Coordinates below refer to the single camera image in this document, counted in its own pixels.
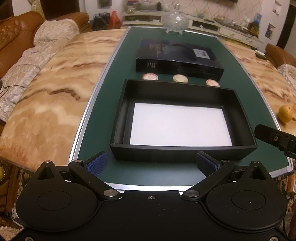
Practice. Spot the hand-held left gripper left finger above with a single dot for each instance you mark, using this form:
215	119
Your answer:
97	163

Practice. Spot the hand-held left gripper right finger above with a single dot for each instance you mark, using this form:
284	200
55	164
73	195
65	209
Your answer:
205	163

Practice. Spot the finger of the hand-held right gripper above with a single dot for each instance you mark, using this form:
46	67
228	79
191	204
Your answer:
268	134

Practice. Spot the black box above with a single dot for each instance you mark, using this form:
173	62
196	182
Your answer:
161	92

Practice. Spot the cream coin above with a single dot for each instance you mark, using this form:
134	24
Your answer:
180	78

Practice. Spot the dark blue printed box lid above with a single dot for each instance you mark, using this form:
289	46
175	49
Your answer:
173	55

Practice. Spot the orange fruit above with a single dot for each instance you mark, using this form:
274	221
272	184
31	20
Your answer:
285	113

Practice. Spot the white paper liner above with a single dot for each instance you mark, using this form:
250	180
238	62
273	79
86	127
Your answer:
180	125

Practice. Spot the lace armchair cover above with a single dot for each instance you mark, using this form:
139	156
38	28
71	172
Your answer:
289	74

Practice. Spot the brown leather armchair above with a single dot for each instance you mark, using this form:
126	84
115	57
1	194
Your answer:
275	53

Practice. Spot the green table mat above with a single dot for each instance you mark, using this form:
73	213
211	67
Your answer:
120	58

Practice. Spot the dark yellow printed bag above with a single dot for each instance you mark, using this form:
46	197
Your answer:
254	26

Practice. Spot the white TV cabinet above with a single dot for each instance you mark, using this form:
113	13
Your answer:
231	31

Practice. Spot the blue snack box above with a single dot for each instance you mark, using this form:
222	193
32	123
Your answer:
258	17

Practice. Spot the tea tray with teaware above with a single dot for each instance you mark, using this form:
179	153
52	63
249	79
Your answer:
227	22

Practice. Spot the white lace sofa cover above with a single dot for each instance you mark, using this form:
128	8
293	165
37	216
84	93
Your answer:
27	64

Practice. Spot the small celadon jar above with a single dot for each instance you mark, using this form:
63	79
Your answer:
200	15

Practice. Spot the black bag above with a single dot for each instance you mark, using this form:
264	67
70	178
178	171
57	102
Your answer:
100	20

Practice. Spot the red plastic bag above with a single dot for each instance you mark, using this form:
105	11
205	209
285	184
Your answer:
115	20

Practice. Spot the crystal glass lidded bowl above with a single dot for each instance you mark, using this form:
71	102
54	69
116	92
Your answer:
175	20

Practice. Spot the brown leather sofa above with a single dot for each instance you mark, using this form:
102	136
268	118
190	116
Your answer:
13	30

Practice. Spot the glass jar with snacks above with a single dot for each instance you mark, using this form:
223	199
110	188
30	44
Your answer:
130	9

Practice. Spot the small glass jar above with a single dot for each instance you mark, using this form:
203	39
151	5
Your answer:
165	6

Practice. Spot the black bottle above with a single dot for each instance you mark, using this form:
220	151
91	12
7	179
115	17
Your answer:
158	5

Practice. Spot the wide glass jar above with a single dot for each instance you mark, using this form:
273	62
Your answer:
146	4

